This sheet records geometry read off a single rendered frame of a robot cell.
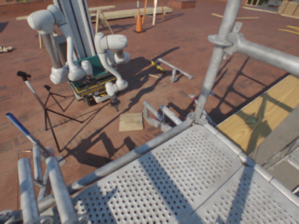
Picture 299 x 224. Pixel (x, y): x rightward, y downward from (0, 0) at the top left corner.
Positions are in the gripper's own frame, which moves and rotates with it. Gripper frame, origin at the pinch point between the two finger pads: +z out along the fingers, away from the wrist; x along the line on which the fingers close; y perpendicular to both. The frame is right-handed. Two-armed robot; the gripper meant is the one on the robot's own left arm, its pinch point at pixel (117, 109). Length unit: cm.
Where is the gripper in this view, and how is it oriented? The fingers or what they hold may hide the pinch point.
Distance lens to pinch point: 190.3
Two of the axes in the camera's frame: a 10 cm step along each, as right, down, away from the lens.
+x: 8.4, -3.8, 3.9
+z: 2.3, 8.9, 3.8
